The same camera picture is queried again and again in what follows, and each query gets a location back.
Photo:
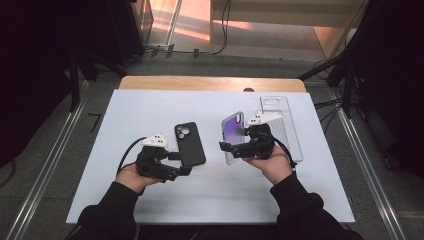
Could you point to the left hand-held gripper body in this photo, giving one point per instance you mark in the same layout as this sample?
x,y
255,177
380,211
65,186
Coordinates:
x,y
151,163

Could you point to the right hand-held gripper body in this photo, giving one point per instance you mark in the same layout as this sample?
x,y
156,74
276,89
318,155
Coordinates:
x,y
258,143

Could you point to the iridescent phone case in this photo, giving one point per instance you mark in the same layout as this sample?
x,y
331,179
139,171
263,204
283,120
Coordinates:
x,y
230,128

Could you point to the black phone case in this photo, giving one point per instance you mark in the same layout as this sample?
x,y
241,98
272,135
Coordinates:
x,y
190,143

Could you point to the clear plastic tray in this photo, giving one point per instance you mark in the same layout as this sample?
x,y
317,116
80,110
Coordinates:
x,y
288,133

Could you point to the person's left hand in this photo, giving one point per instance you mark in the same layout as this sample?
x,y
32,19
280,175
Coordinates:
x,y
133,180

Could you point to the person's right hand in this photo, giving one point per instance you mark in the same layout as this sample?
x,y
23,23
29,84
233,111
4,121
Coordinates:
x,y
273,168

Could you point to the white board mat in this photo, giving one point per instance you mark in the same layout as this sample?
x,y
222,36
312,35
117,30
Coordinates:
x,y
220,196

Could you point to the black metal stand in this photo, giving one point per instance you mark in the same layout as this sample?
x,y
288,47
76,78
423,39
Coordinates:
x,y
346,86
74,83

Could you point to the silver metal pole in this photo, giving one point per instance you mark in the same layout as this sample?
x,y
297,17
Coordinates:
x,y
173,23

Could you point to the dark cabinet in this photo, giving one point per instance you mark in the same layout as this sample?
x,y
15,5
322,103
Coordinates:
x,y
128,30

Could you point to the metal floor rail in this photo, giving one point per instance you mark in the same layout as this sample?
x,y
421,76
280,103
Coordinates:
x,y
43,181
370,173

